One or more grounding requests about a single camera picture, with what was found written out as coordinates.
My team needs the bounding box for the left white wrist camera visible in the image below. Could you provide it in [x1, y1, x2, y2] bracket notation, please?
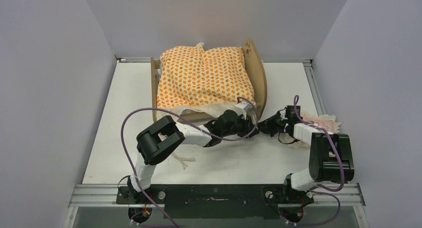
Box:
[233, 101, 253, 117]

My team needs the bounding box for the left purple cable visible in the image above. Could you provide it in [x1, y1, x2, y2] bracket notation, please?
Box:
[120, 96, 259, 228]

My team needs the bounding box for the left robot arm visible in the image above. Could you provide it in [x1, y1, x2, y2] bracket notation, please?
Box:
[127, 110, 258, 203]

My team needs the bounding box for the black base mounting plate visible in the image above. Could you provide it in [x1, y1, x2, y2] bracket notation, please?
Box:
[115, 184, 314, 221]

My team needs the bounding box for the orange patterned pet mattress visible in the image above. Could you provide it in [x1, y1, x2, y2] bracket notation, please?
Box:
[156, 43, 255, 120]

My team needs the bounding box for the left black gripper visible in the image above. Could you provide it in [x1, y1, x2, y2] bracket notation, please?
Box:
[221, 113, 259, 139]

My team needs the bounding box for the pink frilled small pillow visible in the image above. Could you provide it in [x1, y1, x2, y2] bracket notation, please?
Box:
[285, 113, 342, 150]

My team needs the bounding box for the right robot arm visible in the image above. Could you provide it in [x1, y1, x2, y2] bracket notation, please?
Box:
[258, 106, 355, 202]

